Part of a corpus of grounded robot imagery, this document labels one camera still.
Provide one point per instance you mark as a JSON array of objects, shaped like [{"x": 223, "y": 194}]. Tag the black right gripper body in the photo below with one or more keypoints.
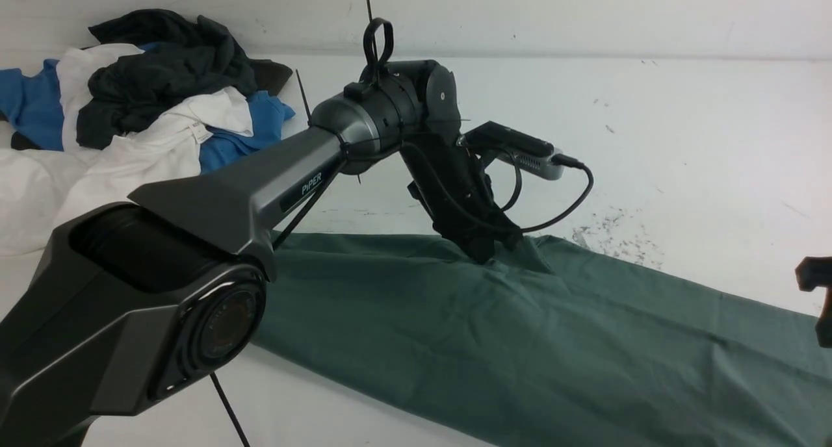
[{"x": 811, "y": 273}]

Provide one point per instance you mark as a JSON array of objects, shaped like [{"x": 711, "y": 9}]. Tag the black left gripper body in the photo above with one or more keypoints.
[{"x": 451, "y": 185}]

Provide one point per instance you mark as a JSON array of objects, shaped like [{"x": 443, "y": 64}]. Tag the green long-sleeve shirt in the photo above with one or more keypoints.
[{"x": 548, "y": 344}]

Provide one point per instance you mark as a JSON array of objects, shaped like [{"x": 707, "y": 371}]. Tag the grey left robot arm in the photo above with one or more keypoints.
[{"x": 133, "y": 302}]

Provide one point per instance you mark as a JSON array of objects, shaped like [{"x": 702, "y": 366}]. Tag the white crumpled shirt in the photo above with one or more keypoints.
[{"x": 41, "y": 189}]

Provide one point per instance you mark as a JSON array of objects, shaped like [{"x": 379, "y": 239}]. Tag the blue crumpled shirt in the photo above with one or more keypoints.
[{"x": 44, "y": 108}]

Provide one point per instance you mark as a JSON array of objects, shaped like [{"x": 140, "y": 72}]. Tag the dark grey crumpled garment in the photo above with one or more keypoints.
[{"x": 185, "y": 59}]

